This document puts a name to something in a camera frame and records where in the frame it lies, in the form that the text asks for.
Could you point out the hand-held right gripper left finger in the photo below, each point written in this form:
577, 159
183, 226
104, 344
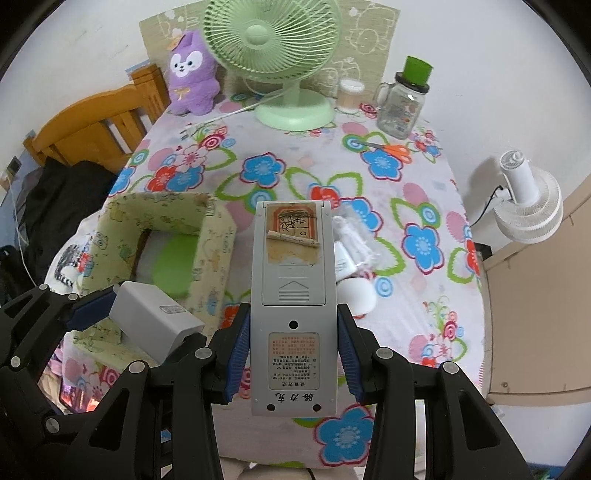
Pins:
235, 355

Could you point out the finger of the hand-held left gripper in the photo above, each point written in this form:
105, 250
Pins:
92, 309
191, 342

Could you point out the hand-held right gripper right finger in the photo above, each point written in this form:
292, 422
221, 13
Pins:
348, 360

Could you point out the small white charger block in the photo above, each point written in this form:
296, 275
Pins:
152, 318

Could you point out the white oval earbud case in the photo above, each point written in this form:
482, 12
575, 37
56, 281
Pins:
360, 295

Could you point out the grey remote control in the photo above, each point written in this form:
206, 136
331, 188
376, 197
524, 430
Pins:
293, 277

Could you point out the white charger with prongs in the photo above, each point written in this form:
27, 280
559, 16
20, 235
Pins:
344, 261

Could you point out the yellow patterned storage box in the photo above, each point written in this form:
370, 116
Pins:
161, 207

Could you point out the white printed bag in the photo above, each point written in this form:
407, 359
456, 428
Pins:
69, 263

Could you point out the black clothing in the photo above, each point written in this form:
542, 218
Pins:
64, 207

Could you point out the wooden bed headboard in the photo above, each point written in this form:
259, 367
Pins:
87, 120

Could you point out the floral tablecloth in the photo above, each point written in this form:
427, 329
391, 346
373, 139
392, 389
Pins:
300, 161

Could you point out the white floor fan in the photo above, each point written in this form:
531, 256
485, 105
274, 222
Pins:
531, 203

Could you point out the blue paper sheet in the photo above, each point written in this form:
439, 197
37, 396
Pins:
138, 67

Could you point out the purple plush toy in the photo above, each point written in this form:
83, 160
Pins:
191, 78

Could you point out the glass bottle with green lid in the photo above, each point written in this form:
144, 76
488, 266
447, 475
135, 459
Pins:
401, 106

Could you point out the cotton swab jar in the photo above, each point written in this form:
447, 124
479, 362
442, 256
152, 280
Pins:
350, 99

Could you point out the green desk fan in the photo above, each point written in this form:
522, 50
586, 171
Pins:
272, 41

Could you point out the wall socket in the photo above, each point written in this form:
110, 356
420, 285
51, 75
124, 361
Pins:
14, 164

